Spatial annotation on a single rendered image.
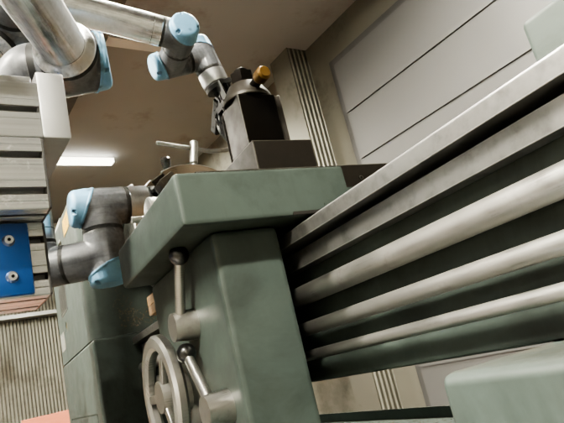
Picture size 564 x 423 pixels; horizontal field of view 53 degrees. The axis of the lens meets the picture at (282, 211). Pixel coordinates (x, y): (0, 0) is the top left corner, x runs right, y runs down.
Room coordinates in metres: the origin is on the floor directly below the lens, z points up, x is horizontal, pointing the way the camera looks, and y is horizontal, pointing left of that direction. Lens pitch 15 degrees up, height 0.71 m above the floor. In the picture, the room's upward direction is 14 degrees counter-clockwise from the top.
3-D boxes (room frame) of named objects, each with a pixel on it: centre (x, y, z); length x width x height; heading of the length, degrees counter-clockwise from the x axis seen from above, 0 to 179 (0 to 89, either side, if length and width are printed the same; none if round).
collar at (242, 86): (0.84, 0.01, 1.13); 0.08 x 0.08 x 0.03
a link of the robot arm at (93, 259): (1.04, 0.36, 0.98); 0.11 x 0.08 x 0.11; 96
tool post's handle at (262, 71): (0.79, -0.01, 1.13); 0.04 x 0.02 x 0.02; 30
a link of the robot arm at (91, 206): (1.04, 0.35, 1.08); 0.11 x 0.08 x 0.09; 120
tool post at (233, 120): (0.84, 0.01, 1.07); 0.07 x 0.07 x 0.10; 30
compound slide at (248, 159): (0.86, 0.03, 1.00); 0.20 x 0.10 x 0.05; 30
